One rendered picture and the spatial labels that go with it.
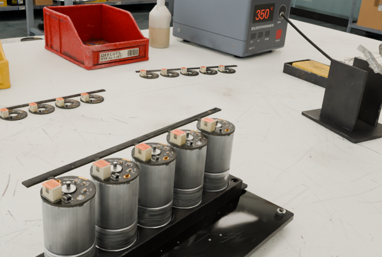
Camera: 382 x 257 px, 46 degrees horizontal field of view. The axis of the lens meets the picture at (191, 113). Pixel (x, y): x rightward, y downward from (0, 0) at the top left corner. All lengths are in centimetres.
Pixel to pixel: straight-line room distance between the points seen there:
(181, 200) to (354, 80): 25
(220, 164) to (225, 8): 42
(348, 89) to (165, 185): 27
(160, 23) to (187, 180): 46
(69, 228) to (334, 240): 17
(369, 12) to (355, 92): 444
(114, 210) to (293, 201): 15
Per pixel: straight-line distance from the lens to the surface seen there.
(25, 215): 32
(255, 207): 31
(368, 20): 490
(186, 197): 28
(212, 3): 70
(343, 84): 47
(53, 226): 22
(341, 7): 557
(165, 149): 25
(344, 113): 48
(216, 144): 28
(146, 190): 25
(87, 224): 22
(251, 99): 53
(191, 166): 27
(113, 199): 23
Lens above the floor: 93
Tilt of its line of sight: 23 degrees down
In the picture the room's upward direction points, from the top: 5 degrees clockwise
